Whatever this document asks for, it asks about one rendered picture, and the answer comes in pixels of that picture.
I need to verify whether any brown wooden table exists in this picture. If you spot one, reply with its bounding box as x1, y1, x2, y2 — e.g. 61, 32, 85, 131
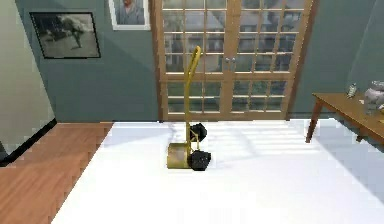
305, 92, 384, 146

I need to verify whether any yellow hand truck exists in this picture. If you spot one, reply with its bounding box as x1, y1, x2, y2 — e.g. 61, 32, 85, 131
166, 45, 212, 172

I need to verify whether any wooden glazed double door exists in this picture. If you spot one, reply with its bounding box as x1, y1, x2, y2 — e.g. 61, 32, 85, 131
148, 0, 320, 122

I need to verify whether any white framed portrait picture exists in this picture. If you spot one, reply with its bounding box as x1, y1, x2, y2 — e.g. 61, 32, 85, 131
107, 0, 152, 32

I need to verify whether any black framed grey picture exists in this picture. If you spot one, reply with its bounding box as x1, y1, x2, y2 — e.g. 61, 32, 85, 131
29, 11, 102, 60

